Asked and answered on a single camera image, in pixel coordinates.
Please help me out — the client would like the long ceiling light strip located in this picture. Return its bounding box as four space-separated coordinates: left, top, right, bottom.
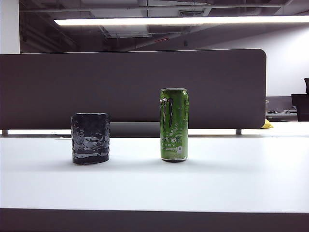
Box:
54 15 309 26

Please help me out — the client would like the dark background cabinet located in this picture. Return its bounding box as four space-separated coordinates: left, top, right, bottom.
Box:
291 94 309 122

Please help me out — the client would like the dark grey desk divider panel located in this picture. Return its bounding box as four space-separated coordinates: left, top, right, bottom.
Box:
0 48 267 131

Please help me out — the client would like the dark textured glass cup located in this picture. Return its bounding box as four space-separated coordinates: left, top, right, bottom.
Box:
71 112 111 166

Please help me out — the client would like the grey background desk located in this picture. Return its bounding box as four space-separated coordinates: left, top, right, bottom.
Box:
266 96 298 121

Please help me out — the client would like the green energy drink can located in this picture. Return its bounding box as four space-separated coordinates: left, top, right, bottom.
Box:
159 87 189 162

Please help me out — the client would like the grey cable tray cover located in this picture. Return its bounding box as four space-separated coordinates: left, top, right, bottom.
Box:
110 121 162 138

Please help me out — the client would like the ceiling air vent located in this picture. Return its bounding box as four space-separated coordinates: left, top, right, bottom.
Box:
178 9 206 17

